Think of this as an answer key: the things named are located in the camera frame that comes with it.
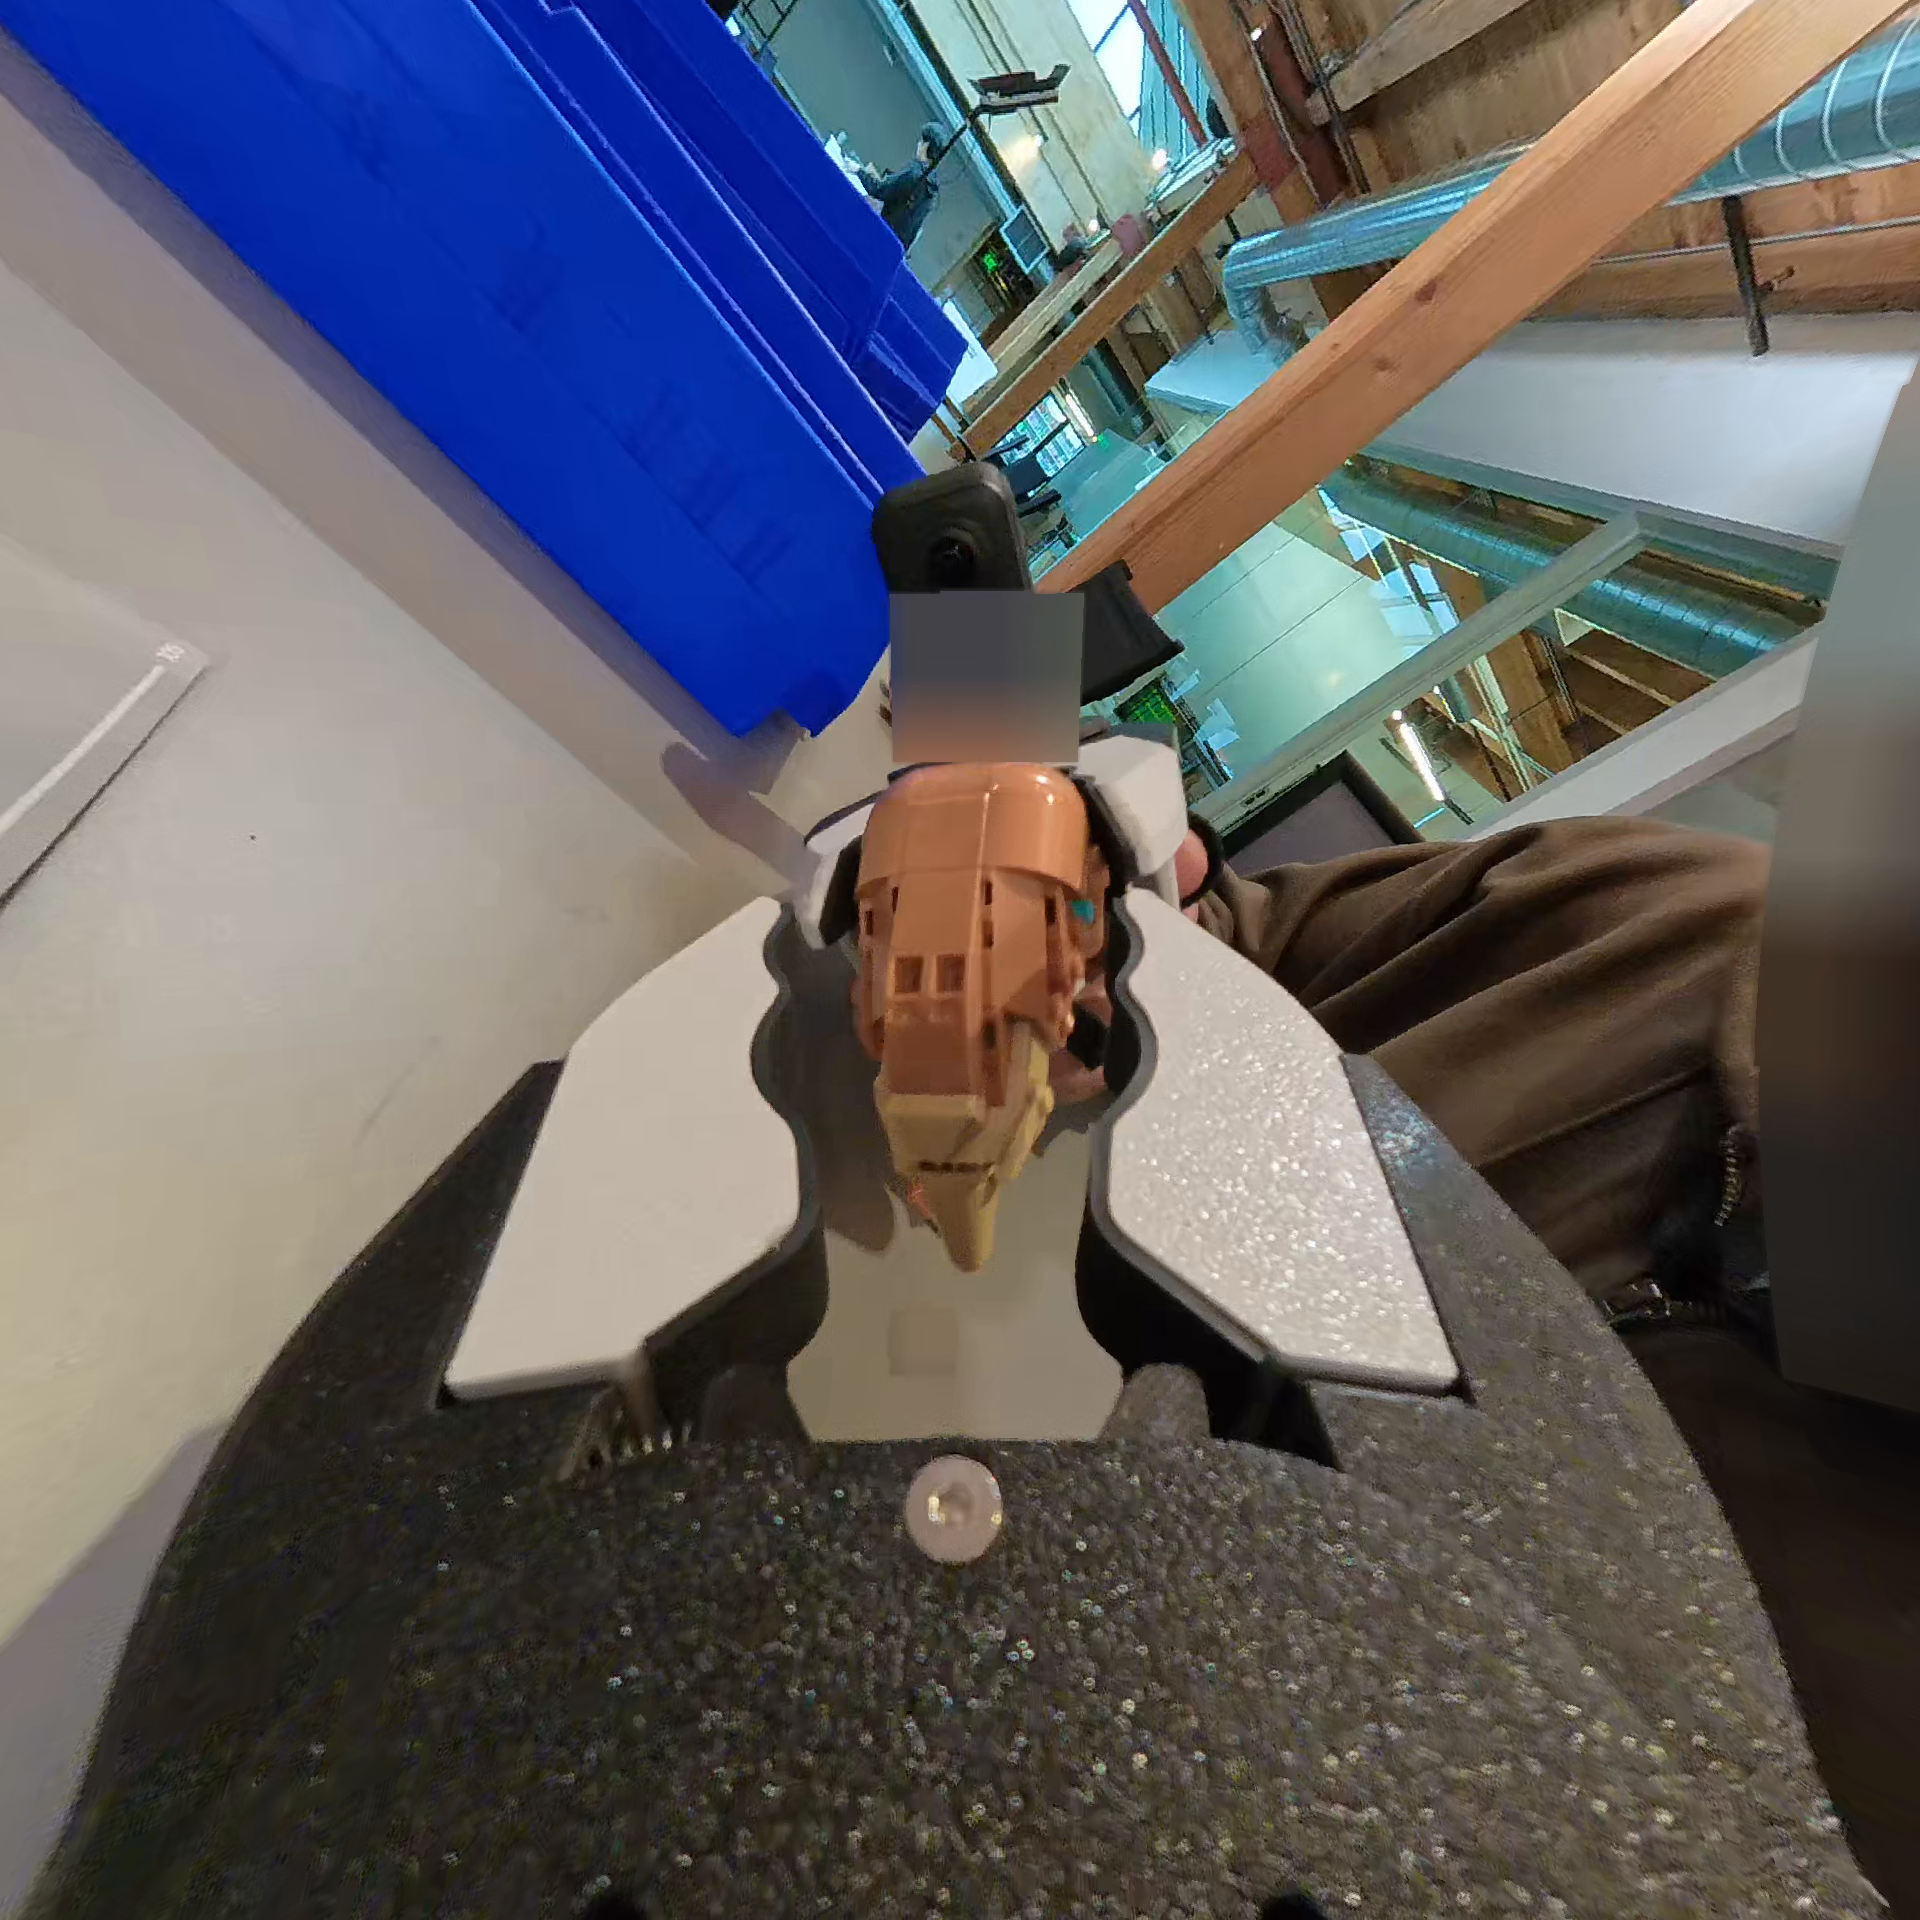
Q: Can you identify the grey instruction booklet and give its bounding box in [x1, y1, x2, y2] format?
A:
[0, 529, 211, 904]

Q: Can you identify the grey desk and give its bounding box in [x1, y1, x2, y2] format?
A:
[0, 30, 901, 1669]

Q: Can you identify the wooden ceiling beam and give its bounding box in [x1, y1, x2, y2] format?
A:
[1037, 0, 1920, 604]

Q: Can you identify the dark monitor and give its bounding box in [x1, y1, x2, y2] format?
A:
[1218, 752, 1419, 871]

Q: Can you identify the silver ventilation duct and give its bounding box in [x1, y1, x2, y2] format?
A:
[1224, 30, 1920, 304]
[1322, 464, 1822, 662]

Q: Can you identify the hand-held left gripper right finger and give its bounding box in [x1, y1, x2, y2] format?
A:
[1083, 898, 1461, 1396]

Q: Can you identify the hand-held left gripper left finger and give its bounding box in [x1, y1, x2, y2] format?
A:
[443, 892, 832, 1403]

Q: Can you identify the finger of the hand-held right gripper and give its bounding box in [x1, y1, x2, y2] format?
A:
[1069, 735, 1190, 914]
[791, 789, 872, 952]

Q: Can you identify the orange brick claw model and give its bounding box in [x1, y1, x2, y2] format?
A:
[851, 760, 1118, 1273]

